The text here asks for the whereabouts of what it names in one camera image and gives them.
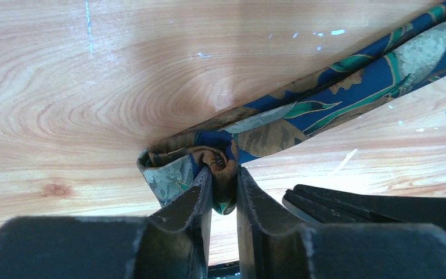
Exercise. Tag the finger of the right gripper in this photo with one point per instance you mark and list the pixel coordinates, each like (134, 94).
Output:
(361, 219)
(380, 204)

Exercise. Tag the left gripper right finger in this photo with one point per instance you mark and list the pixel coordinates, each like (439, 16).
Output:
(275, 243)

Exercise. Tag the blue green brown tie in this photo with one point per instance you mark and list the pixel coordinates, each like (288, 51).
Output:
(410, 57)

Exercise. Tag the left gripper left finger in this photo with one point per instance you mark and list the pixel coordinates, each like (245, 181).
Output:
(170, 243)

